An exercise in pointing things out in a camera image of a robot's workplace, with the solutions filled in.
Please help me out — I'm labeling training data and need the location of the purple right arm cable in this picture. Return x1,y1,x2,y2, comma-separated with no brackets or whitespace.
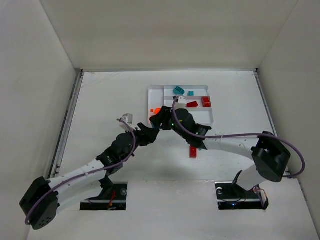
172,96,306,179

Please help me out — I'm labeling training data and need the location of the red long lego brick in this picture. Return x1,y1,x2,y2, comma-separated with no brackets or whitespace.
189,146,198,159

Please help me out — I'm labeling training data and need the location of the cyan small lego brick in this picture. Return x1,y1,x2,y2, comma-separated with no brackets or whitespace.
187,91,194,97

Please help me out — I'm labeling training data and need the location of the red square lego brick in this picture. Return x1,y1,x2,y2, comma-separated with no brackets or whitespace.
201,96,211,108

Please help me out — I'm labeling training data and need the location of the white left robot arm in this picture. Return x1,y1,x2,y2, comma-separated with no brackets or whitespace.
19,118,160,230

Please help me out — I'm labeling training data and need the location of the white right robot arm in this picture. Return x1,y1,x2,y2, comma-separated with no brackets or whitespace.
149,106,291,191

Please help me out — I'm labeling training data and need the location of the white divided sorting tray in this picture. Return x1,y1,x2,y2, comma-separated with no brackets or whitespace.
147,84,214,127

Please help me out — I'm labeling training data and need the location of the colorful monster lego figure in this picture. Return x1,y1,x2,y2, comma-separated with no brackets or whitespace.
173,86,185,96

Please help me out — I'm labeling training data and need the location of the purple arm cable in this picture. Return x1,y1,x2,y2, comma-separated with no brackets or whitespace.
24,118,138,225
172,96,306,179

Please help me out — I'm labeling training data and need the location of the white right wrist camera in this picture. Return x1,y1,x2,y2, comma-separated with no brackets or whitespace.
174,95,187,110

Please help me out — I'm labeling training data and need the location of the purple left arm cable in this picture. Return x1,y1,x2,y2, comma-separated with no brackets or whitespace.
24,118,138,225

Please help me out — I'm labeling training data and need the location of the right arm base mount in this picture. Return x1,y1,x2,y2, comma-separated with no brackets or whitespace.
215,172,270,211

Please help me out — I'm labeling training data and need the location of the red sloped lego brick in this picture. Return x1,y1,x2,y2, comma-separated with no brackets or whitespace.
186,101,199,108

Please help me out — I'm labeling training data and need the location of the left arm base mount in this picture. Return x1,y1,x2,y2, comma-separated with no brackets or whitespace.
79,182,128,211

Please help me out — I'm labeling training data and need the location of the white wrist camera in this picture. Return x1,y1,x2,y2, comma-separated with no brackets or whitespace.
174,95,187,110
117,113,134,131

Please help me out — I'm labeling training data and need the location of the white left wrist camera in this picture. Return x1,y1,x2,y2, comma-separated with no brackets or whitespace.
117,113,134,131

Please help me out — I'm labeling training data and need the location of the orange curved lego piece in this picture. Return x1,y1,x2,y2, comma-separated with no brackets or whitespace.
154,107,161,115

